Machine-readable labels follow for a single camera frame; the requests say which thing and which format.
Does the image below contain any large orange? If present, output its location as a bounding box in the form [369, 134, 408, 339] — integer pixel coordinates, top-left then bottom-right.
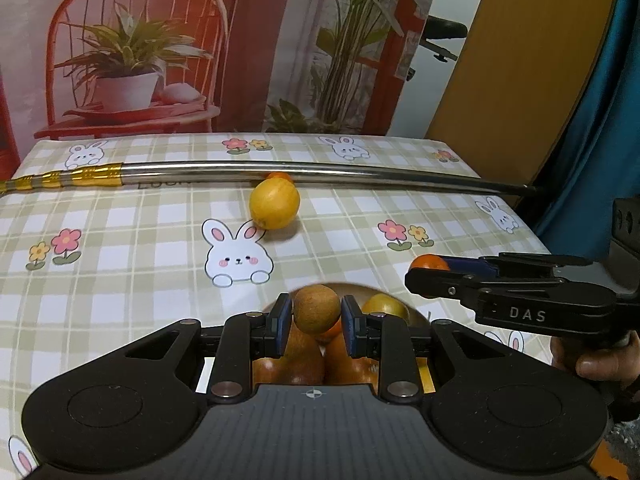
[252, 327, 326, 386]
[325, 332, 381, 386]

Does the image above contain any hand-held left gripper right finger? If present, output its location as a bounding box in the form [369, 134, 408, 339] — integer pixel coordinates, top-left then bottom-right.
[341, 294, 556, 405]

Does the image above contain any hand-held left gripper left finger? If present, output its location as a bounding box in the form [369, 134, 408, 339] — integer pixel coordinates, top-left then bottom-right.
[75, 293, 292, 405]

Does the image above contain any printed room scene backdrop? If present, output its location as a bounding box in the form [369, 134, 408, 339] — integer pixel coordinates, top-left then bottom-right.
[0, 0, 446, 163]

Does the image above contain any checked rabbit print tablecloth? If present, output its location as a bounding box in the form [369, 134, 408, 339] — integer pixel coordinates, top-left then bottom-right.
[0, 132, 553, 480]

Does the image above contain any telescopic metal pole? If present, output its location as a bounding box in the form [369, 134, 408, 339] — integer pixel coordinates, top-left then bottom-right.
[0, 160, 538, 197]

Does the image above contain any blue curtain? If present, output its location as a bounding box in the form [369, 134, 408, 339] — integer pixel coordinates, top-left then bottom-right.
[515, 0, 640, 271]

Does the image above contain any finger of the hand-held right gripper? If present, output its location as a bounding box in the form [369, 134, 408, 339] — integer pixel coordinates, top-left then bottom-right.
[442, 254, 593, 278]
[404, 267, 501, 306]

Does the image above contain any wooden bowl with fruit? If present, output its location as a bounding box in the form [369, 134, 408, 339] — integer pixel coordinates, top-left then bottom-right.
[262, 281, 437, 392]

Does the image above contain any wooden board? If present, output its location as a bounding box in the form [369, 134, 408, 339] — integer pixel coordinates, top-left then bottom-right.
[425, 0, 623, 196]

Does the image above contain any small orange fruit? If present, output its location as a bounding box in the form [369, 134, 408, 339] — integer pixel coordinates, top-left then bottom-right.
[315, 322, 343, 345]

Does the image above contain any round brown fruit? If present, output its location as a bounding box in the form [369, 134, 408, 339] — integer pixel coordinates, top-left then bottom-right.
[292, 284, 346, 337]

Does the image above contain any grey fuzzy cloth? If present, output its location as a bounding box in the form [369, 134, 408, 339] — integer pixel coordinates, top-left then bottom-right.
[592, 417, 640, 480]

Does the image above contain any large yellow lemon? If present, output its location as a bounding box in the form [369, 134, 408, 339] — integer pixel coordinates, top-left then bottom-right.
[361, 294, 411, 326]
[249, 180, 301, 231]

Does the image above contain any black bicycle saddle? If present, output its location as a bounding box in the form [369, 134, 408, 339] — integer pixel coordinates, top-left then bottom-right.
[407, 15, 469, 82]

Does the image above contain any person's right hand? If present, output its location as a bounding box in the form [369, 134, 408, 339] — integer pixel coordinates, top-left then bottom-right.
[550, 332, 640, 387]

